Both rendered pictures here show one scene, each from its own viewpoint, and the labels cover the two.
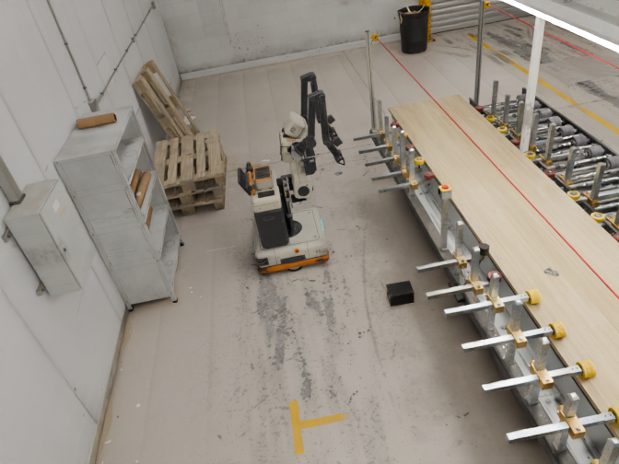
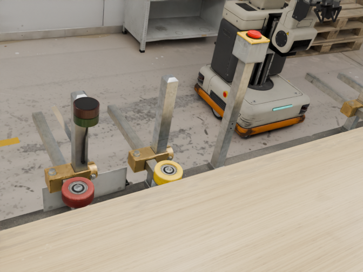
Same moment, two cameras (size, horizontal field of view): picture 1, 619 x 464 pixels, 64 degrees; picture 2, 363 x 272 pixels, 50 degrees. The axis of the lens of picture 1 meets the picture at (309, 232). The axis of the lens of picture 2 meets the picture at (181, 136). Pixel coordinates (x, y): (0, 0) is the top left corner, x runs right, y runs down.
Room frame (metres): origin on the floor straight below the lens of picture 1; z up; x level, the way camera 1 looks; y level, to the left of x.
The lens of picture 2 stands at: (1.91, -1.72, 1.64)
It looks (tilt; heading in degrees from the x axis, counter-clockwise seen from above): 37 degrees down; 55
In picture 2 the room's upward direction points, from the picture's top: 11 degrees clockwise
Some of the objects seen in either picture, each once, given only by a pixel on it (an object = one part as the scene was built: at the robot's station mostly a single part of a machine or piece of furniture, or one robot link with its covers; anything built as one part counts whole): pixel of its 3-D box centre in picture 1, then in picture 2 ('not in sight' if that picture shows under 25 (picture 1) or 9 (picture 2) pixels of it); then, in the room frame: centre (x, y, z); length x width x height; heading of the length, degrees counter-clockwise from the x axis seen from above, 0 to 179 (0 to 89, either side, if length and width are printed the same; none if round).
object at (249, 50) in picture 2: (445, 192); (250, 48); (2.66, -0.91, 1.18); 0.07 x 0.07 x 0.08; 2
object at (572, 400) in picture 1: (564, 427); not in sight; (1.15, -0.96, 0.86); 0.04 x 0.04 x 0.48; 2
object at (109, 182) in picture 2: (467, 290); (86, 188); (2.18, -0.90, 0.75); 0.26 x 0.01 x 0.10; 2
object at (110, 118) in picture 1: (97, 121); not in sight; (3.95, 1.54, 1.59); 0.30 x 0.08 x 0.08; 92
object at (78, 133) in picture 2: (473, 278); (79, 165); (2.15, -0.93, 0.87); 0.04 x 0.04 x 0.48; 2
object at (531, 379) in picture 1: (535, 378); not in sight; (1.36, -0.92, 0.95); 0.50 x 0.04 x 0.04; 92
